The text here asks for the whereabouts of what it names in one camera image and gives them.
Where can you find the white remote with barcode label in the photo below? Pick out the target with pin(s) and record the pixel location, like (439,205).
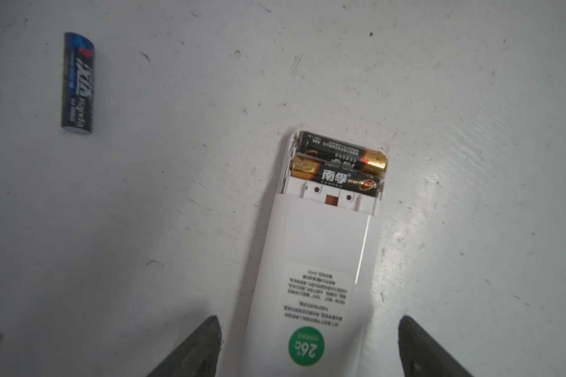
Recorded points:
(311,301)

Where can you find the battery in remote compartment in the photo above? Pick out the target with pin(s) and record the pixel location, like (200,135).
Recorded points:
(77,101)

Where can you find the gold black battery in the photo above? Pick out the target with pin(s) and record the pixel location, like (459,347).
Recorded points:
(332,175)
(347,155)

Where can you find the gold black upper battery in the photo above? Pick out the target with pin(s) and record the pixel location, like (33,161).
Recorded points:
(347,155)

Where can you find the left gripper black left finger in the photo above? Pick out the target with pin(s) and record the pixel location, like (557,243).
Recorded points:
(196,356)

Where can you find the gold black lower battery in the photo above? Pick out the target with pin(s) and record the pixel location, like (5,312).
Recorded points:
(332,175)

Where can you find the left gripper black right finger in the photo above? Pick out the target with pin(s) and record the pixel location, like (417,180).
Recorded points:
(421,355)

